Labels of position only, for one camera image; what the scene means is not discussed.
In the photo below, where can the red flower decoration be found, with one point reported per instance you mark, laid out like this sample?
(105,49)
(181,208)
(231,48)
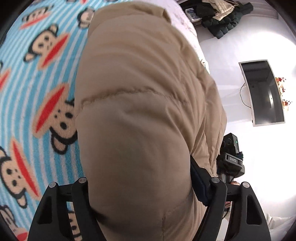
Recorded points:
(280,81)

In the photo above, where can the flat screen monitor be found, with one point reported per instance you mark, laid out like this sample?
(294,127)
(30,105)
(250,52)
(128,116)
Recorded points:
(265,99)

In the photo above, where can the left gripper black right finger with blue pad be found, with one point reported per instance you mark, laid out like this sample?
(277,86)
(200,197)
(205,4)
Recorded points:
(246,221)

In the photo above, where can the tan puffer jacket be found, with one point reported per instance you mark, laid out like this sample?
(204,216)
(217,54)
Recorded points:
(144,104)

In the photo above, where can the dark coats pile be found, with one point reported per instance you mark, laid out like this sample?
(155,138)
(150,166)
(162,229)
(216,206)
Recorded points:
(218,28)

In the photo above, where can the lilac bed cover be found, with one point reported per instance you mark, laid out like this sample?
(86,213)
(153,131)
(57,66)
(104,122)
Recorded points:
(180,21)

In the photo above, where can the small box with label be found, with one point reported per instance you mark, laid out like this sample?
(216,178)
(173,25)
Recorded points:
(193,17)

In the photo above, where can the person's right hand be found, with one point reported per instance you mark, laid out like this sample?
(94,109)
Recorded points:
(233,195)

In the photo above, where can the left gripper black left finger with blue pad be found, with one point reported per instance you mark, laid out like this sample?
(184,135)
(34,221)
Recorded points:
(51,220)

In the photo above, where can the blue monkey print blanket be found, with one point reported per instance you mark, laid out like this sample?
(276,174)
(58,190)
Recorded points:
(41,47)

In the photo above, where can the cream quilted jacket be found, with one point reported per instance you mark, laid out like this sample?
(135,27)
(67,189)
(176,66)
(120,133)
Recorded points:
(222,8)

